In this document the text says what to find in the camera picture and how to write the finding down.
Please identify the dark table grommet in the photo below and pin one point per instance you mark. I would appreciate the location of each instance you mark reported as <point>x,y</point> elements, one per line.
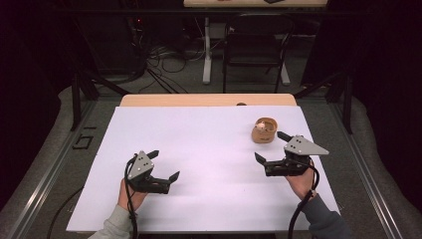
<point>241,104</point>

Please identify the wooden desk with white legs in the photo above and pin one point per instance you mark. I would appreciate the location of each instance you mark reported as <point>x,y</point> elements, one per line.
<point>207,49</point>

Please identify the person's right hand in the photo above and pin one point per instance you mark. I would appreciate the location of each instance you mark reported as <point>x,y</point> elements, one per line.
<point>302,187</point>

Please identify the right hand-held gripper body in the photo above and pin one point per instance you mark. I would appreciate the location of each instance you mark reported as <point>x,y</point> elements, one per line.
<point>300,147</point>

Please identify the white table mat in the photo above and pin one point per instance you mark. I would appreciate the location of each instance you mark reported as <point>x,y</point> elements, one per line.
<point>212,199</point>

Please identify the light wooden table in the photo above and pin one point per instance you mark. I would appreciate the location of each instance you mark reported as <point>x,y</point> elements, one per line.
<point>185,99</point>

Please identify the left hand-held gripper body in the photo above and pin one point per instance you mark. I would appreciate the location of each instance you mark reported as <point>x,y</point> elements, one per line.
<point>141,167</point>

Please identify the small white object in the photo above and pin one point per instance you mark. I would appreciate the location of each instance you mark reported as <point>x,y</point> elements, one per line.
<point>261,125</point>

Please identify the person's left hand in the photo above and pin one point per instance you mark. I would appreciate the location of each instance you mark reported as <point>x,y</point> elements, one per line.
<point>127,199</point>

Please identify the black horizontal frame bar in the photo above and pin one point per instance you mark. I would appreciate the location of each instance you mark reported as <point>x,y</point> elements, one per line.
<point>132,11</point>

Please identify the brown pen holder cup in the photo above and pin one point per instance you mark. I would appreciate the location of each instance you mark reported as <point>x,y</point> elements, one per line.
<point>263,134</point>

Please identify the flat black object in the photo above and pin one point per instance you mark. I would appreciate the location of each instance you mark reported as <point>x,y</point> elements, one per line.
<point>274,1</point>

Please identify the black metal stand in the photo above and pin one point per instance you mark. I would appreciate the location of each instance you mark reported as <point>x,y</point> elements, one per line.
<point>77,99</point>
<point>346,103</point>

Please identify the black folding chair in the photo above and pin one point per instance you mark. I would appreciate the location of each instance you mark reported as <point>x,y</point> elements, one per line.
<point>253,49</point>

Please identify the aluminium floor rail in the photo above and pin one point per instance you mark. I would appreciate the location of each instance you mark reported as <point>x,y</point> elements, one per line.
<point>49,172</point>
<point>368,179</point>

